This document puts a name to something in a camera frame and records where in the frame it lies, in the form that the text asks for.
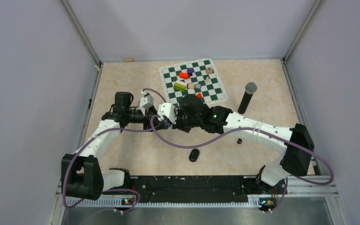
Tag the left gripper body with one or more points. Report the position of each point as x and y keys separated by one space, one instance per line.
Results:
x=147 y=118

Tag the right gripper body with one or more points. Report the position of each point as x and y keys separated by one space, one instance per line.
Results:
x=183 y=123

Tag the lavender earbud charging case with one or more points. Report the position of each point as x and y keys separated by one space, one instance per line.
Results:
x=167 y=124

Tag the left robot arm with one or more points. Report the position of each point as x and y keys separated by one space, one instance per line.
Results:
x=81 y=174

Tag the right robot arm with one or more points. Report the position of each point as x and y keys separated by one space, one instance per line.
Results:
x=219 y=120

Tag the black earbud case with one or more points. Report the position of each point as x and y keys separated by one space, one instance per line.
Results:
x=194 y=154

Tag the red arch block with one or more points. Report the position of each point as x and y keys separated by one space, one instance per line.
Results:
x=199 y=95

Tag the green white lego brick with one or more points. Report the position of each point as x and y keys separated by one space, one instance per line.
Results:
x=180 y=85

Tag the wooden cylinder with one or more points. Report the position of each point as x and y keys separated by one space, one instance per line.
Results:
x=191 y=86

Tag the green white chessboard mat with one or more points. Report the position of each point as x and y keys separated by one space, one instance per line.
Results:
x=213 y=93

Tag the purple block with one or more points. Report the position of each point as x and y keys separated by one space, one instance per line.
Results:
x=190 y=71

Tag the wooden cube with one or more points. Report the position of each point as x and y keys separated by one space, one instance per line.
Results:
x=209 y=70

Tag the cork stopper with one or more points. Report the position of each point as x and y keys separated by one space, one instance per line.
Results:
x=129 y=60

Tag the black microphone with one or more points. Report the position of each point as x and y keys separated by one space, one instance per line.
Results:
x=250 y=89

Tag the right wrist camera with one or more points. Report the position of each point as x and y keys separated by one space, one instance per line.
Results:
x=167 y=111

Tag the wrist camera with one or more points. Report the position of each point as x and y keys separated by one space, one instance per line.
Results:
x=167 y=111
x=146 y=101

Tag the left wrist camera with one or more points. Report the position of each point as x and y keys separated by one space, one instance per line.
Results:
x=146 y=101

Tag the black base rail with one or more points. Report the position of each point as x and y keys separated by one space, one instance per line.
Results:
x=200 y=189

